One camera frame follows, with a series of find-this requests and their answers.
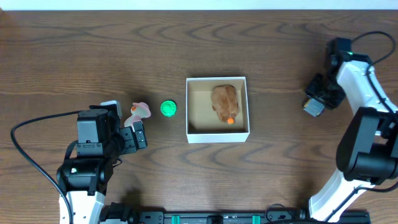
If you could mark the grey yellow toy truck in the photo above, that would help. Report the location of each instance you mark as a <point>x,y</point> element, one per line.
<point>313,107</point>

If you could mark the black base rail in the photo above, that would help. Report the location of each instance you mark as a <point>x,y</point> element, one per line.
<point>202,217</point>

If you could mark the green ball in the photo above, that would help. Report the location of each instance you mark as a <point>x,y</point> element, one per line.
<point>168,108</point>

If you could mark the white cardboard box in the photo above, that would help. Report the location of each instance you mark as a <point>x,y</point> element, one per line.
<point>202,123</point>

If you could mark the brown plush toy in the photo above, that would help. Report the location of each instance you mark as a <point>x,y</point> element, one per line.
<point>225,103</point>

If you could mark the pink duck toy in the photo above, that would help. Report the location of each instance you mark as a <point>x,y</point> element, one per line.
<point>139,111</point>

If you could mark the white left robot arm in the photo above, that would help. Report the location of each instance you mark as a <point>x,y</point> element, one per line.
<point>89,163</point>

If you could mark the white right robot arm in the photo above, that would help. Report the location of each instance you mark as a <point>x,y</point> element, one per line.
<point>367,153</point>

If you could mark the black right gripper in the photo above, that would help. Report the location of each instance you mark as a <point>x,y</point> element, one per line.
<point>333,102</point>

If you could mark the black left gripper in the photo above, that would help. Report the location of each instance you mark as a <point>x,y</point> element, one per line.
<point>129,140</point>

